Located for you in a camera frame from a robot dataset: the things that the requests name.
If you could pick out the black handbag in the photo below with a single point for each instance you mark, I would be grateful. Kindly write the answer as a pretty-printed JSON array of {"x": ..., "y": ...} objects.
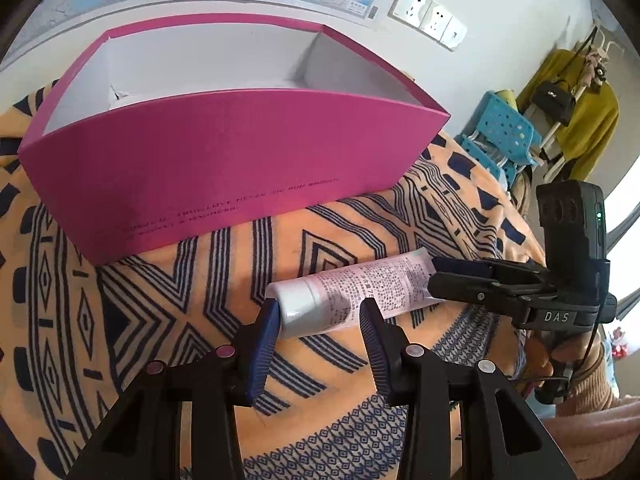
[{"x": 552, "y": 100}]

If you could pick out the small pink figurine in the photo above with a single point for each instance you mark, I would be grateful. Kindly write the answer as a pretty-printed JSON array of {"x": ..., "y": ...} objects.
[{"x": 620, "y": 342}]

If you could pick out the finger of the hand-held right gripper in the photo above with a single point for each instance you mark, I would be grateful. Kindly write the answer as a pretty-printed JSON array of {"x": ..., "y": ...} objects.
[
  {"x": 465, "y": 267},
  {"x": 475, "y": 292}
]

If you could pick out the pink cardboard box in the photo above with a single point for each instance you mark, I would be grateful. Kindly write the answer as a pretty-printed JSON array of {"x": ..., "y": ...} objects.
[{"x": 225, "y": 160}]

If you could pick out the blue perforated plastic stool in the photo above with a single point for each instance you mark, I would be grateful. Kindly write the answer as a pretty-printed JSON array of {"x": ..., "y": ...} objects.
[{"x": 505, "y": 130}]

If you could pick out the white wall socket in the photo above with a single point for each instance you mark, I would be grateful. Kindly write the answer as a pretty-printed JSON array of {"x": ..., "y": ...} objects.
[
  {"x": 436, "y": 19},
  {"x": 412, "y": 2}
]

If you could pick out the person's right hand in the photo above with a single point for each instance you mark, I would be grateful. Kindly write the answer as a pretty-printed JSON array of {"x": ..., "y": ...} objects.
[{"x": 545, "y": 355}]

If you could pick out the person's right forearm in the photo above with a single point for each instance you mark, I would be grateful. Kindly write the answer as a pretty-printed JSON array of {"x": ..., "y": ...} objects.
[{"x": 590, "y": 420}]

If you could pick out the white coat rack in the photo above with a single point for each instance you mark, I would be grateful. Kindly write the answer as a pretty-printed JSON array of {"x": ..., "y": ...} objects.
[{"x": 554, "y": 142}]

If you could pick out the yellow coat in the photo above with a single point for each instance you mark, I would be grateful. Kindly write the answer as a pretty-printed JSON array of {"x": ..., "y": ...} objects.
[{"x": 590, "y": 125}]

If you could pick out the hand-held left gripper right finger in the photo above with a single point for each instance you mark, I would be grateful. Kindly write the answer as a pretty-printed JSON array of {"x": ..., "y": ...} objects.
[{"x": 372, "y": 340}]

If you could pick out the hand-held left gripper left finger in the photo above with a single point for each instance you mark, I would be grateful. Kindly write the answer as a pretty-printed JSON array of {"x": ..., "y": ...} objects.
[{"x": 265, "y": 340}]

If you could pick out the orange navy patterned blanket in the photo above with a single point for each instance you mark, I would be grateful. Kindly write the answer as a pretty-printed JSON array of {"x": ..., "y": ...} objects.
[{"x": 150, "y": 310}]

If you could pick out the white wall switch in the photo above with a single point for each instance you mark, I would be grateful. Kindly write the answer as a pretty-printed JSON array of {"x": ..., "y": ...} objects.
[{"x": 456, "y": 35}]

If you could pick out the pale pink cosmetic tube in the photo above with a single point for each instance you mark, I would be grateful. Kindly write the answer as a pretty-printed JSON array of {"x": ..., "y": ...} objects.
[{"x": 350, "y": 285}]

